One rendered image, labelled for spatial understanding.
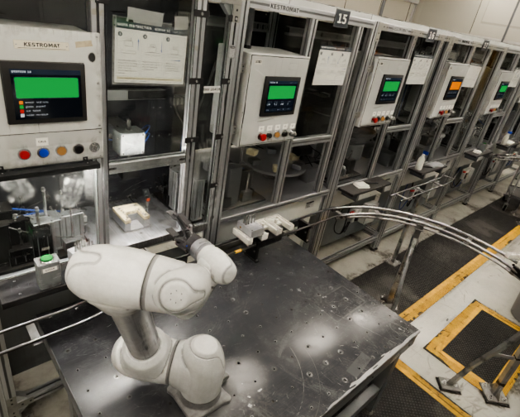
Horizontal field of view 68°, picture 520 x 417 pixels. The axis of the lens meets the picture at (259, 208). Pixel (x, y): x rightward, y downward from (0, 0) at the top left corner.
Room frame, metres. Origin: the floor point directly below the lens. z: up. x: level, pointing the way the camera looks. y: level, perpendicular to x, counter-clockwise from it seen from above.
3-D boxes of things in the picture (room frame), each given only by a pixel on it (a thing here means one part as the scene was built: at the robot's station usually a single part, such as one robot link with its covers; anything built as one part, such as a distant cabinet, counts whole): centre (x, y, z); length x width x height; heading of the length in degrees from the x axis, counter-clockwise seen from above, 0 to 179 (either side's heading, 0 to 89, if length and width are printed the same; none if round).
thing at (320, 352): (1.35, -0.03, 0.66); 1.50 x 1.06 x 0.04; 136
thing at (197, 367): (0.94, 0.11, 0.85); 0.18 x 0.16 x 0.22; 89
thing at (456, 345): (2.29, -1.91, 0.01); 1.00 x 0.55 x 0.01; 136
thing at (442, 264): (4.60, -3.06, 0.01); 5.85 x 0.59 x 0.01; 136
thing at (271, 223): (1.94, -0.05, 0.84); 0.36 x 0.14 x 0.10; 136
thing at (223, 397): (0.96, 0.08, 0.71); 0.22 x 0.18 x 0.06; 136
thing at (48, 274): (1.14, 0.77, 0.97); 0.08 x 0.08 x 0.12; 46
